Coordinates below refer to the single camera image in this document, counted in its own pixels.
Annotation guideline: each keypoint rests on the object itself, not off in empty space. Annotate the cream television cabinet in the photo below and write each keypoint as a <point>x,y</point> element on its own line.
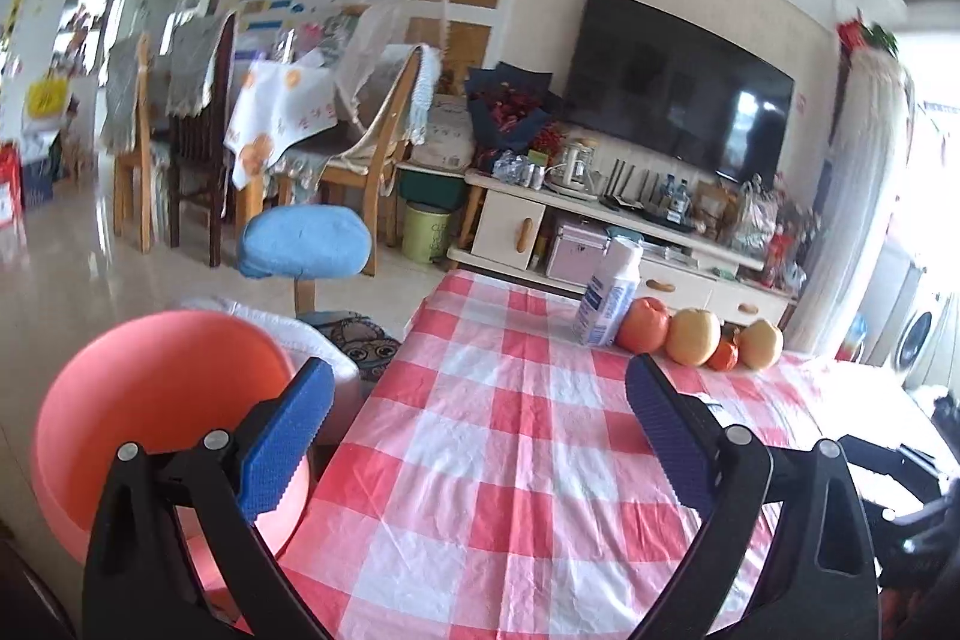
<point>510,227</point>

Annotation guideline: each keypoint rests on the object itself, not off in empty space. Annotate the white plastic bottle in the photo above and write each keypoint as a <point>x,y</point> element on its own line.
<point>607,295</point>

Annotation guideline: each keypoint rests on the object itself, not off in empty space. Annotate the dark wooden chair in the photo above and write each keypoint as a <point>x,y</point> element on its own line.
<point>199,145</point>

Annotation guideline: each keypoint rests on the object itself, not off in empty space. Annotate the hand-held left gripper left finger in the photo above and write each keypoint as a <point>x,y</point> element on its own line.
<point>289,437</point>

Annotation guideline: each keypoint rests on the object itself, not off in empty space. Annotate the red apple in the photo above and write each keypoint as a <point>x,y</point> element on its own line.
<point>643,325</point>

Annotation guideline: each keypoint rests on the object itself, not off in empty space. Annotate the red checkered tablecloth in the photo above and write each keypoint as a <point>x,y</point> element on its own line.
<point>487,460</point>

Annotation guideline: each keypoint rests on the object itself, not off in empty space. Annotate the white mesh food cover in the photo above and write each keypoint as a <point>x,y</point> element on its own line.
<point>375,55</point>

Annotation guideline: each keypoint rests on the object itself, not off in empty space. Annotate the white sack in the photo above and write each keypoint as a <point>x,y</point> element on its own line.
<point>450,134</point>

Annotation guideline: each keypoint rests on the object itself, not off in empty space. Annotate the white covered column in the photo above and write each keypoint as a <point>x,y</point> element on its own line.
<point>847,197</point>

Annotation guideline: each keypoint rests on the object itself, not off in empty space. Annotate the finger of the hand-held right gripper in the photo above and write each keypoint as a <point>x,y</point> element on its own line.
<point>885,452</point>
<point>889,516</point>

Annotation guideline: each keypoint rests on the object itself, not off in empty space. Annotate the owl pattern rug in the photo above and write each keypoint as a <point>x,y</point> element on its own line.
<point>360,344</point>

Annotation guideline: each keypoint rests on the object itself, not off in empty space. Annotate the pink storage case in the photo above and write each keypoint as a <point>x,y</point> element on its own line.
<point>574,250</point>

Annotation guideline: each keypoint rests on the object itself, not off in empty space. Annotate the clear gift bag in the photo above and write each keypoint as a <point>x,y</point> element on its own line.
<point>754,212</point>

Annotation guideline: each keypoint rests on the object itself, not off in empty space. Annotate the dark wrapped flower bouquet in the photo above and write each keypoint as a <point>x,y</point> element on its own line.
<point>510,108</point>

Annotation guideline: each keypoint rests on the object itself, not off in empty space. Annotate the green waste bin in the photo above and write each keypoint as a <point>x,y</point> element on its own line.
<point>427,231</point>

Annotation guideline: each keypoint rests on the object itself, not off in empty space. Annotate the light wooden chair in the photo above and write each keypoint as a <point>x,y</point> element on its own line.
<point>131,160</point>

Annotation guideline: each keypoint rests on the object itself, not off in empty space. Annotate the white washing machine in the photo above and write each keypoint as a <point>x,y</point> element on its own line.
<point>919,332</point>

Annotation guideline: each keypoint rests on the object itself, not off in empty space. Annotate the red and green decoration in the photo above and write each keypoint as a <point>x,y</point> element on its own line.
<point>862,39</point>

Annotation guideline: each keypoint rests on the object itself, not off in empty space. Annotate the blue cushioned stool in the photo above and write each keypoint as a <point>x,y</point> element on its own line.
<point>300,242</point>

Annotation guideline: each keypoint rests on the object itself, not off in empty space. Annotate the wooden chair with lace cover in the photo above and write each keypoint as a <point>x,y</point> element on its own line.
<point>382,160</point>

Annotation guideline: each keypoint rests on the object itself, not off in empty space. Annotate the pink plastic bin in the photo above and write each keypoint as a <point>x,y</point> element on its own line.
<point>150,385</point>

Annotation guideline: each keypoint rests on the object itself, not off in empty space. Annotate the glass kettle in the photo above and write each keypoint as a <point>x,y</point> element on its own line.
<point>577,168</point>

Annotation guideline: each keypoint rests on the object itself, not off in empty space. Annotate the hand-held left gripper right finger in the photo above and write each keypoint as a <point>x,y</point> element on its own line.
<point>667,437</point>

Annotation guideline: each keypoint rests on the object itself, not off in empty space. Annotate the black television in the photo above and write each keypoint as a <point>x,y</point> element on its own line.
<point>675,85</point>

